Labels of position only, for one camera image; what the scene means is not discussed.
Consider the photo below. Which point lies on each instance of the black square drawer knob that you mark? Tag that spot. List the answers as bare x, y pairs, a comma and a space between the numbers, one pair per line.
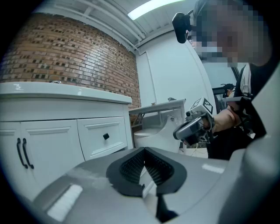
106, 136

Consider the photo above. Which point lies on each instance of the black head camera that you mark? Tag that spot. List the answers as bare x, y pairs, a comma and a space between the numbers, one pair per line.
181, 26

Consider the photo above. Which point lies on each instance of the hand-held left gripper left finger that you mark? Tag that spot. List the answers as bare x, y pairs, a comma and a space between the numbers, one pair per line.
87, 186

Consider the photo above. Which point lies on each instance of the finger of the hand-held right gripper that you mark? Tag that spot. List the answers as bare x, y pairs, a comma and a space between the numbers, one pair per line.
189, 129

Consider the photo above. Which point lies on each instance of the chrome faucet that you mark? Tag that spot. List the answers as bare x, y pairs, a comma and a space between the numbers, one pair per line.
56, 82

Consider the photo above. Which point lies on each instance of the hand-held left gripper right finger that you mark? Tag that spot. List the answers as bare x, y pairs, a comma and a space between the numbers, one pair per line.
186, 175

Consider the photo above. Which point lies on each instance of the white cabinet door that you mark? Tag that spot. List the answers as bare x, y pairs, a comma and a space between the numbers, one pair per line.
54, 153
8, 153

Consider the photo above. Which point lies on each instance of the ceiling light panel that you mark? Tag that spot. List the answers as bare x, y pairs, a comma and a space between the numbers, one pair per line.
157, 7

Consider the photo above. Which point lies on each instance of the white sink basin top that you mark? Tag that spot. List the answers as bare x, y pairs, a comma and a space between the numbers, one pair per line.
65, 92

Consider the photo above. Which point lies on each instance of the white table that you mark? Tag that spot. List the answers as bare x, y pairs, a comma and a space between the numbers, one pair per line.
157, 107

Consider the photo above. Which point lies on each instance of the tall white drawer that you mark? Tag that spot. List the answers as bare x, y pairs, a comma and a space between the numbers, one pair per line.
96, 144

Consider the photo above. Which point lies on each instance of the white vanity cabinet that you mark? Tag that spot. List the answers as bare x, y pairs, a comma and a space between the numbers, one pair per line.
65, 109

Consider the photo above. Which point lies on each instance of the white ceiling pipe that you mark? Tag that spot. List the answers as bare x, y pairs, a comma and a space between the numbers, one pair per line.
140, 36

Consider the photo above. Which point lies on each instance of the small dark debris piece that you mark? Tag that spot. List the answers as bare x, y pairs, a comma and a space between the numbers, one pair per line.
171, 99

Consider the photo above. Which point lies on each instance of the person's head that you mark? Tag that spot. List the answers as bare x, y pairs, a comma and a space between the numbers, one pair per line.
232, 26

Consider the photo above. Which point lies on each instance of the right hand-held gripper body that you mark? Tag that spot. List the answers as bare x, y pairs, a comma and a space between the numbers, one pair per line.
203, 107

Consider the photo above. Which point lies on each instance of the person's black shirt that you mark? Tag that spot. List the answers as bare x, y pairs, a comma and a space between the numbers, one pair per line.
258, 98

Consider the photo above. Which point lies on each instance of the person's right forearm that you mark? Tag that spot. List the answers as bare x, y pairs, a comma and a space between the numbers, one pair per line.
225, 120

